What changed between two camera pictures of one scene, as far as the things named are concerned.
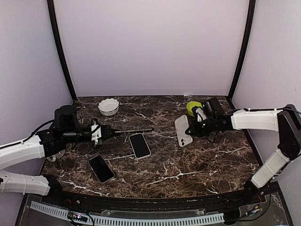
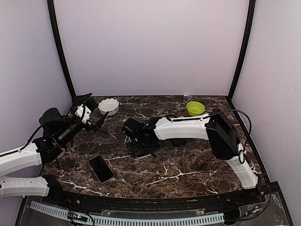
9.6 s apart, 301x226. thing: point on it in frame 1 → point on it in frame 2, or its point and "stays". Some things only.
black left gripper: x=103 y=137 → x=96 y=127
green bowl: x=191 y=104 stays
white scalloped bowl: x=108 y=107 stays
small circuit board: x=77 y=217 stays
